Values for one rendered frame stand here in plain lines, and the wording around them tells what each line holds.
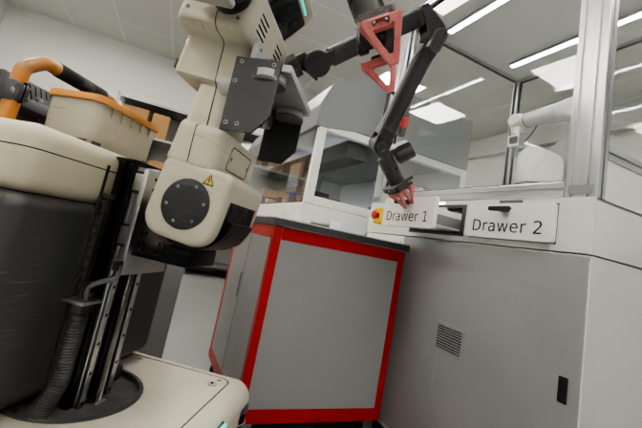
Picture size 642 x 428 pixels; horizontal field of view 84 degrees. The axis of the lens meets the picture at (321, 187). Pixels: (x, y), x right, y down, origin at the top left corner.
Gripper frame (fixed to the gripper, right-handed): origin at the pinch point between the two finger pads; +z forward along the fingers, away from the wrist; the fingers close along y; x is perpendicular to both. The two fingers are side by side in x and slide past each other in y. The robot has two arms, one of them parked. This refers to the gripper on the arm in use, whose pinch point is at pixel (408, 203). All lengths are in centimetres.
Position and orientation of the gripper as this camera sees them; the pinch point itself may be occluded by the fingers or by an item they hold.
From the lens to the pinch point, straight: 132.3
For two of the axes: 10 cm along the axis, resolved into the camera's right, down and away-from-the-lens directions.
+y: 7.8, -5.0, 3.9
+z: 4.7, 8.7, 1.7
